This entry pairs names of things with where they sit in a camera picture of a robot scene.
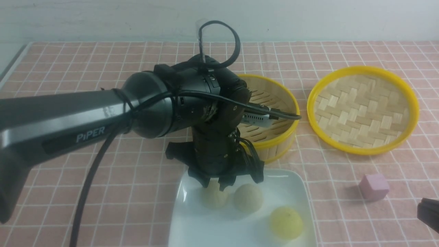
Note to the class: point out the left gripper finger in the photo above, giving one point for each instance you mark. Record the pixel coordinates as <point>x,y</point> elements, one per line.
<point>225,181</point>
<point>200,177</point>

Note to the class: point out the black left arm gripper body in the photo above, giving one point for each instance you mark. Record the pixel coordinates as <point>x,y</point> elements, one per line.
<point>217,149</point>

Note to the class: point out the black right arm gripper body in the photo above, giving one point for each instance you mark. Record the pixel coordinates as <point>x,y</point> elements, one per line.
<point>428,213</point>

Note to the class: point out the white steamed bun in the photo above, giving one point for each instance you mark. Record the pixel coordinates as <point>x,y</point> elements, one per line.
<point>213,197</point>

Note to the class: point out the beige steamed bun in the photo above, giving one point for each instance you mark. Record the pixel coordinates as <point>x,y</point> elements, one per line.
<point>248,198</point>

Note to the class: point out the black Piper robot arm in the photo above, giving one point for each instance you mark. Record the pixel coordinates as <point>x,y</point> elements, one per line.
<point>201,94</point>

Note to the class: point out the white square plate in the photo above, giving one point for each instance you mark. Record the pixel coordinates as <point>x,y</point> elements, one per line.
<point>194,225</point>

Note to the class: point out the yellow steamed bun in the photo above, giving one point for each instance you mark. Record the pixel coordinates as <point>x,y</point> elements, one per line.
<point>286,223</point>

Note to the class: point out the bamboo steamer basket yellow rim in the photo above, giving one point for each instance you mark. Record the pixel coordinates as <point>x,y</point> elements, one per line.
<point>273,142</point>

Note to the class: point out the pink cube block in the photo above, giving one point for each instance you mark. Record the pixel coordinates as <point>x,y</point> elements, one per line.
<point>374,187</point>

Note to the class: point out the pink checkered tablecloth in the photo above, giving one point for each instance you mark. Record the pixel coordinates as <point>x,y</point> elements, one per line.
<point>134,190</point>

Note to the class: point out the bamboo steamer lid yellow rim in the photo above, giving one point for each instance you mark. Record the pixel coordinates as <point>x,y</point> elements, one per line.
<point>363,110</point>

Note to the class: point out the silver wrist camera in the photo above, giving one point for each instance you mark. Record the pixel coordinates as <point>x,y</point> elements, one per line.
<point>254,118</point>

